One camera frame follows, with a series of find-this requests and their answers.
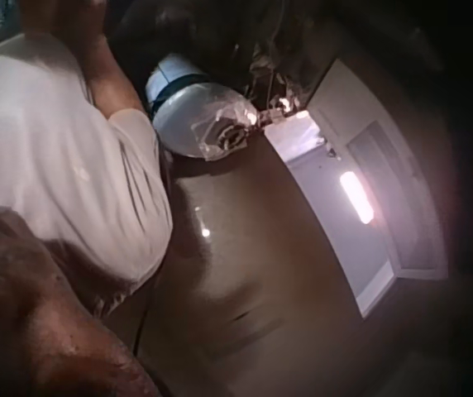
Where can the clear plastic bag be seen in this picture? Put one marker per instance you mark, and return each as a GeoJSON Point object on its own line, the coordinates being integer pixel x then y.
{"type": "Point", "coordinates": [226, 128]}

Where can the large clear water bottle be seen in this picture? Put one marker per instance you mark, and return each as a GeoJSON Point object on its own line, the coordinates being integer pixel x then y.
{"type": "Point", "coordinates": [187, 111]}

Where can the white door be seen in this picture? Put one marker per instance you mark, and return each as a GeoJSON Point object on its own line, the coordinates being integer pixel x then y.
{"type": "Point", "coordinates": [385, 173]}

